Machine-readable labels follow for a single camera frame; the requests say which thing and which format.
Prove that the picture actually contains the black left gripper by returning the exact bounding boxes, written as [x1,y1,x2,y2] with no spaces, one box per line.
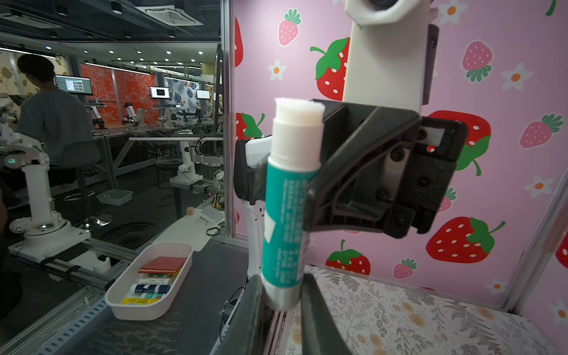
[303,101,469,239]

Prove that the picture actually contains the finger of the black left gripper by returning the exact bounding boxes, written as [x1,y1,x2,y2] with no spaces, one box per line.
[254,154,269,201]

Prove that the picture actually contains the seated person in grey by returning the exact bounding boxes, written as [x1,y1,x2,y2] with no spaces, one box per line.
[17,54,93,166]

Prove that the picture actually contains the aluminium right rear frame post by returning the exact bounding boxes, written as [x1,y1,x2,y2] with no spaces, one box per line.
[502,172,567,314]

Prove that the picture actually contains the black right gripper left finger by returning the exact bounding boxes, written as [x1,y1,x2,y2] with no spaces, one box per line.
[214,275,264,355]

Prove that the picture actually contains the red envelopes in tray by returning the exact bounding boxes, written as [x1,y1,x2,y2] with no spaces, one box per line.
[138,257,187,275]

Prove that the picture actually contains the aluminium left rear frame post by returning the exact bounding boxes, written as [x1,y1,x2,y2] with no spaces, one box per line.
[220,0,237,239]

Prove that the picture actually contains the white robot on bench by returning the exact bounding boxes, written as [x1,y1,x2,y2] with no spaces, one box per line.
[1,124,91,263]

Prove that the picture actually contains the green white glue stick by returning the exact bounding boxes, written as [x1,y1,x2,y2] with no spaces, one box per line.
[261,98,325,312]

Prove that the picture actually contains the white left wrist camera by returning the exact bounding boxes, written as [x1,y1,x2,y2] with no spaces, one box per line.
[343,0,437,112]

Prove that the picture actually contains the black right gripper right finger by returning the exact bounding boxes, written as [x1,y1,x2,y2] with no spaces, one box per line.
[300,274,351,355]

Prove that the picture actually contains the aluminium frame post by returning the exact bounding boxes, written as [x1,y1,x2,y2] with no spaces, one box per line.
[502,172,567,314]
[220,0,237,239]

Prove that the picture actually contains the computer monitor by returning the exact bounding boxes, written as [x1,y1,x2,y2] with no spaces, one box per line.
[55,75,93,96]

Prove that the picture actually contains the white plastic tray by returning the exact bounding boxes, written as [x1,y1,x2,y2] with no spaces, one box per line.
[105,242,193,321]

